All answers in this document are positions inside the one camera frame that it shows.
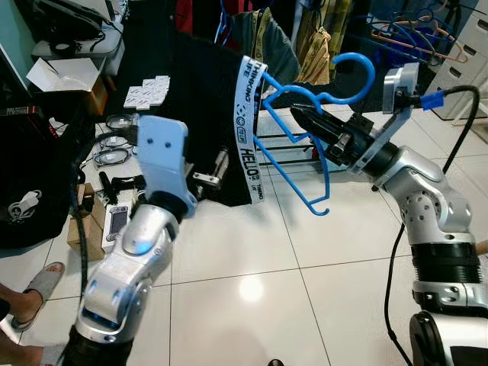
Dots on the small white packet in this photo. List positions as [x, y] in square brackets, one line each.
[136, 99]
[156, 85]

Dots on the black hand tool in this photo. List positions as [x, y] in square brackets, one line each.
[126, 183]

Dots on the white paper sheet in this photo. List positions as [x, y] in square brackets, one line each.
[65, 75]

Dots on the black floor mat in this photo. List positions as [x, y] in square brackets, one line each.
[145, 46]

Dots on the grey handheld device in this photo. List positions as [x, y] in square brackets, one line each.
[116, 225]

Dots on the wooden stick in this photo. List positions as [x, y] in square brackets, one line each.
[482, 245]

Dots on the black garment white band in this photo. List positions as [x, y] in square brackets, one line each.
[217, 107]

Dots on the small cardboard box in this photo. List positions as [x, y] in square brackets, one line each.
[80, 232]

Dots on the person's foot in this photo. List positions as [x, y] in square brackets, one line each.
[15, 305]

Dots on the white drawer cabinet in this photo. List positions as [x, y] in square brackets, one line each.
[469, 69]

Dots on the grey slipper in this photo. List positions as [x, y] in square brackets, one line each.
[47, 278]

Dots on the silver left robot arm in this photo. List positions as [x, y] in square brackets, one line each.
[130, 274]

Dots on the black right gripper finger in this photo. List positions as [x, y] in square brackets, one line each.
[320, 122]
[329, 141]

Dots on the olive yellow garment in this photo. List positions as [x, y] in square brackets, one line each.
[328, 19]

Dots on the tan underwear printed band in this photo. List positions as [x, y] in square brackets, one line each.
[316, 65]

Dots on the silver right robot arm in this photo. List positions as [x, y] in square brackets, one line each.
[435, 213]

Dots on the black bag white logo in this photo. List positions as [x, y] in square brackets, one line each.
[38, 168]

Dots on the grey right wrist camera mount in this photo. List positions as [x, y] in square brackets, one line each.
[400, 88]

